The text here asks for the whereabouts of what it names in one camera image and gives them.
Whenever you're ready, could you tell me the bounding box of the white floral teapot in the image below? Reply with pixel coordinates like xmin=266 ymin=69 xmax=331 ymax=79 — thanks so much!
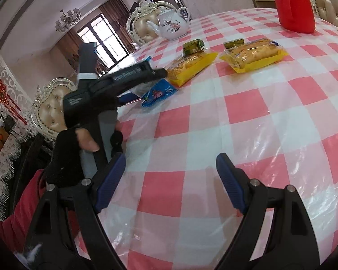
xmin=146 ymin=6 xmax=190 ymax=40

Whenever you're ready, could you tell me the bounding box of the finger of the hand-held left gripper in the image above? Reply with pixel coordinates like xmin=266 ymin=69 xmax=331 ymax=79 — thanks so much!
xmin=110 ymin=61 xmax=169 ymax=92
xmin=115 ymin=88 xmax=143 ymax=108

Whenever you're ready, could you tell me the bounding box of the red thermos jug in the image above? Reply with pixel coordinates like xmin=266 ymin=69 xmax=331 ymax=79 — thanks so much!
xmin=272 ymin=0 xmax=316 ymax=33

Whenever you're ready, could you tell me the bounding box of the red knot wall decoration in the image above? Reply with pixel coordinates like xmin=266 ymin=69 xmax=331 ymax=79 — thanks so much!
xmin=0 ymin=74 xmax=27 ymax=126

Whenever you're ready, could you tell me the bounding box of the chandelier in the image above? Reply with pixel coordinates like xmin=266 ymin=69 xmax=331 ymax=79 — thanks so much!
xmin=55 ymin=8 xmax=82 ymax=33

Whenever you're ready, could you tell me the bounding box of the green snack packet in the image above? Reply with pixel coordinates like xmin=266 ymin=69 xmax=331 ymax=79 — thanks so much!
xmin=183 ymin=39 xmax=206 ymax=57
xmin=223 ymin=38 xmax=245 ymax=50

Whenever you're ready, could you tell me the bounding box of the person's left hand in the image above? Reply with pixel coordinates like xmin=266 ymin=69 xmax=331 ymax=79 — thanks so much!
xmin=43 ymin=128 xmax=102 ymax=189

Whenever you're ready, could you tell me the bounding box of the brown curtain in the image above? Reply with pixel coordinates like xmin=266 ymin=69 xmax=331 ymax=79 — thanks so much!
xmin=98 ymin=2 xmax=130 ymax=38

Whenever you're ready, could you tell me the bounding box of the yellow bread packet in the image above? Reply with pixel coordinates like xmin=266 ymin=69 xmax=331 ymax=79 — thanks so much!
xmin=220 ymin=40 xmax=288 ymax=74

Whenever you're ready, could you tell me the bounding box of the window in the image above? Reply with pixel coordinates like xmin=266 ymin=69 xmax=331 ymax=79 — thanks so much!
xmin=77 ymin=13 xmax=130 ymax=62

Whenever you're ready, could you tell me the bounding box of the yellow cracker packet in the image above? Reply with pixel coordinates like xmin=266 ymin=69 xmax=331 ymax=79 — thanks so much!
xmin=166 ymin=51 xmax=219 ymax=88

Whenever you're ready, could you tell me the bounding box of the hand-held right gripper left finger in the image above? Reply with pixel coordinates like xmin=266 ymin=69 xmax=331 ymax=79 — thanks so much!
xmin=24 ymin=152 xmax=127 ymax=270

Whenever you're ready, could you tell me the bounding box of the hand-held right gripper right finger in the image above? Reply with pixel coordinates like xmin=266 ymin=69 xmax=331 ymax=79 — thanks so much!
xmin=214 ymin=153 xmax=324 ymax=270

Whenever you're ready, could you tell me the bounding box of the blue snack packet cartoon print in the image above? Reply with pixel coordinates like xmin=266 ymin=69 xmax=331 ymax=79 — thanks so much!
xmin=130 ymin=55 xmax=178 ymax=108

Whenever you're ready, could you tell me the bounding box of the floral lace cloth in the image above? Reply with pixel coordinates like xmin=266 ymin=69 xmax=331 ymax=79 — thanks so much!
xmin=0 ymin=135 xmax=23 ymax=220

